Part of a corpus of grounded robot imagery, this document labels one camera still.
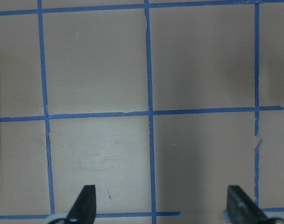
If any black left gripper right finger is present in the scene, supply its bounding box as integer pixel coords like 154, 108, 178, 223
226, 185, 269, 224

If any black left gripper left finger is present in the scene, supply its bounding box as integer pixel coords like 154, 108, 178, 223
66, 185, 96, 224

